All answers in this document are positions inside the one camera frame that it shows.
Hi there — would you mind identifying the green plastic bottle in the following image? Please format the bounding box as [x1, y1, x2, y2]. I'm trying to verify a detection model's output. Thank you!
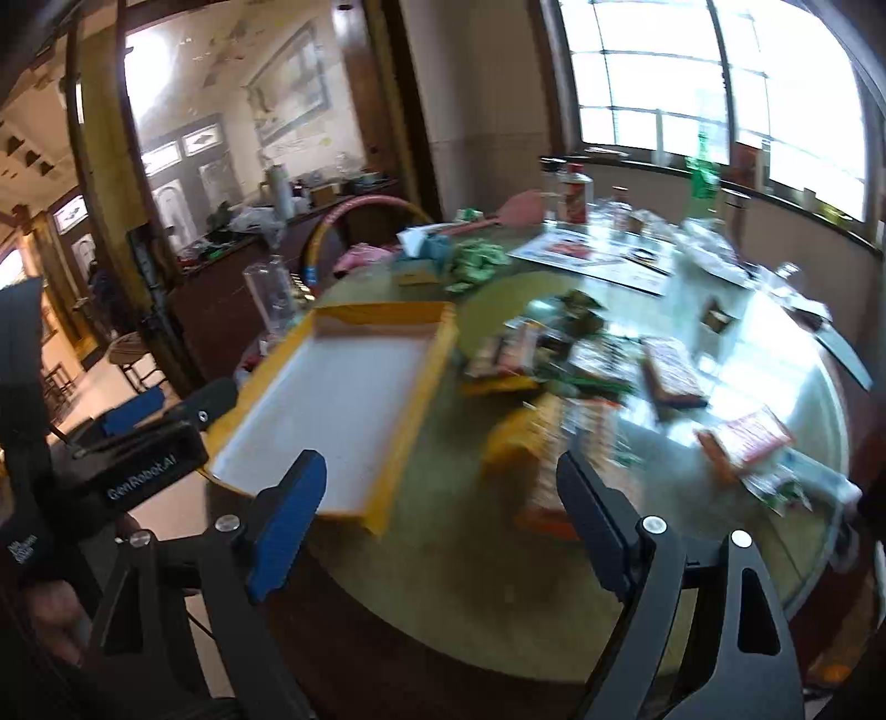
[685, 128, 724, 209]

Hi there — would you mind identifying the pink cloth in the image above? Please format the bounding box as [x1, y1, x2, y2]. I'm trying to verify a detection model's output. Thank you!
[332, 242, 395, 274]

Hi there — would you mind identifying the white tumbler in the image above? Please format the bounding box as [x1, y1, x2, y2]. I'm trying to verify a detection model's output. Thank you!
[263, 162, 295, 219]

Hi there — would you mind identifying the framed wall picture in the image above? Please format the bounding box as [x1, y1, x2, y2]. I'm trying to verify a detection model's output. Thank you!
[242, 20, 333, 146]

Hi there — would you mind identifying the person's left hand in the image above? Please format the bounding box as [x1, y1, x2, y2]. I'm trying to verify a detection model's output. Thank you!
[17, 578, 94, 669]

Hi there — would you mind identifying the pink yellow hula hoop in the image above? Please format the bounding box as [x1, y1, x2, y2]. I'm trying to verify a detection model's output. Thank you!
[301, 195, 437, 292]

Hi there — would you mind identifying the printed poster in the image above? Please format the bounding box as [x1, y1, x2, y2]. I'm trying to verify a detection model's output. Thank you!
[508, 228, 676, 295]

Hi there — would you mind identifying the round stool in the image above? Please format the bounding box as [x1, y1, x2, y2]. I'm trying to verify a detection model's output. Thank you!
[107, 332, 167, 395]

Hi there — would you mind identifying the white plastic bag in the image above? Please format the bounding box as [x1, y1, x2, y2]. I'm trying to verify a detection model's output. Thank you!
[674, 218, 755, 285]

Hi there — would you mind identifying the red box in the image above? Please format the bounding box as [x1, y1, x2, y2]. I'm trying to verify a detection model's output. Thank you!
[734, 142, 763, 188]

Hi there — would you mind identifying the yellow cardboard tray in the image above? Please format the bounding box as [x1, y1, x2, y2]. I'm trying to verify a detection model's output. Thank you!
[197, 301, 461, 537]

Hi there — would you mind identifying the clear plastic bag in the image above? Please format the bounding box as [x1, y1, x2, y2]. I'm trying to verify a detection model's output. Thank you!
[228, 204, 285, 236]

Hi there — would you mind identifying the dark wooden sideboard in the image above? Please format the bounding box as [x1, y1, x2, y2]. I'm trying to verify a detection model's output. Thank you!
[166, 180, 403, 389]

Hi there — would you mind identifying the white liquor bottle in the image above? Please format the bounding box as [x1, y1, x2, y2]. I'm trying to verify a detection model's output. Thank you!
[554, 159, 596, 224]

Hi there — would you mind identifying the window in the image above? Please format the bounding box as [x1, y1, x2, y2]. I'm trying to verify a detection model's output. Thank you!
[554, 0, 873, 223]

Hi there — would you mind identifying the green cloth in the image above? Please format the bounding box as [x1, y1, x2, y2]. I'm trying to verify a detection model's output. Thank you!
[446, 235, 509, 292]

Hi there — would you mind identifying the teal tissue box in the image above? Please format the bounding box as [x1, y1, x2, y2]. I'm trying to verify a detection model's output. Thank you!
[394, 225, 458, 286]

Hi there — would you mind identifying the pink fly swatter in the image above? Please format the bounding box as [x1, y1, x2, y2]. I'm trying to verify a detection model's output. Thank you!
[432, 188, 548, 240]

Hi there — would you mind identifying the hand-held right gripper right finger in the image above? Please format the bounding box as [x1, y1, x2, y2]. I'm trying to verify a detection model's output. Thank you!
[555, 450, 807, 720]

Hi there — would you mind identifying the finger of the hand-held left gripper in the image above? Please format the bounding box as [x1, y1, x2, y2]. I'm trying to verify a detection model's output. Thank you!
[65, 386, 167, 458]
[162, 377, 240, 434]

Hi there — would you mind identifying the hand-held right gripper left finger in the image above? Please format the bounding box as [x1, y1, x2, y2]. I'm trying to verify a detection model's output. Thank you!
[86, 449, 328, 720]

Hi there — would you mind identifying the light blue card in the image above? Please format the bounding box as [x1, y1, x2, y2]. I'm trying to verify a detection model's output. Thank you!
[813, 325, 873, 392]

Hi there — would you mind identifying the pile of snack packets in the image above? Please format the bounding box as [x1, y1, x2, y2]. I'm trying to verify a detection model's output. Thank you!
[460, 291, 856, 544]

